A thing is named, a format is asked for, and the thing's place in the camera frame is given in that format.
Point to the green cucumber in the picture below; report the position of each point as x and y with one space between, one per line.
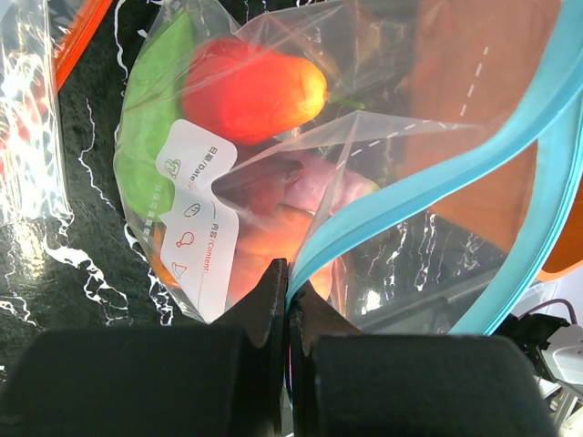
150 107

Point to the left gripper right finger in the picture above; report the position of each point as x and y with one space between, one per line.
347 383

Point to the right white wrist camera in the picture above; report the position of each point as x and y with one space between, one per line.
563 355

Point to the blue zipper clear bag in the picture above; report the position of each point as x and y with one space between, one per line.
549 117

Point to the peach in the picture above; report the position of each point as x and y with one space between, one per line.
215 261

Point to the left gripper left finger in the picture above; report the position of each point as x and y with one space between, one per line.
221 379

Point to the purple eggplant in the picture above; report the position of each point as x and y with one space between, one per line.
307 191

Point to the red zipper clear bag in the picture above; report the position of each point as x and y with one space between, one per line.
41 42

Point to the red bell pepper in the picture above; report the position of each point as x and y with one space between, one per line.
247 93

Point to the orange plastic basket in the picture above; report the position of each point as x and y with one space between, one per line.
455 71

